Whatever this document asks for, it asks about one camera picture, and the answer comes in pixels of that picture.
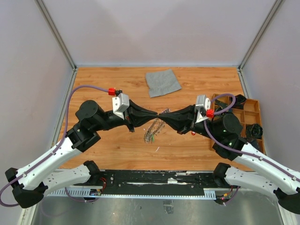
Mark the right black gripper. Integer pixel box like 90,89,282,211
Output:
157,104,220,141

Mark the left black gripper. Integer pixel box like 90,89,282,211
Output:
94,99,158,132

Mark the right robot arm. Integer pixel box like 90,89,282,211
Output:
158,105,300,214

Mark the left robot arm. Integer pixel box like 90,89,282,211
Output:
5,97,158,209

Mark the grey cloth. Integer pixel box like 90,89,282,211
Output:
145,69,181,98

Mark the rolled black tie top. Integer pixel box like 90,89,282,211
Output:
233,94,247,110

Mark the wooden compartment tray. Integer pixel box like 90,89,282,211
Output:
211,96,265,154

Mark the rolled dark tie right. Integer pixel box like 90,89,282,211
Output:
245,123,263,139

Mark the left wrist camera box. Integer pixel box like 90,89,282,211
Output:
112,93,130,120

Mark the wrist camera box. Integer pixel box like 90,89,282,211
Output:
195,95,211,123
112,93,130,120

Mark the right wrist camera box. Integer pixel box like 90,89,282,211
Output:
195,95,211,123

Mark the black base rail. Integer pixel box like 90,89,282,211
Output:
83,170,231,196

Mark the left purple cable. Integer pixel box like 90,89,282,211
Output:
0,84,118,207

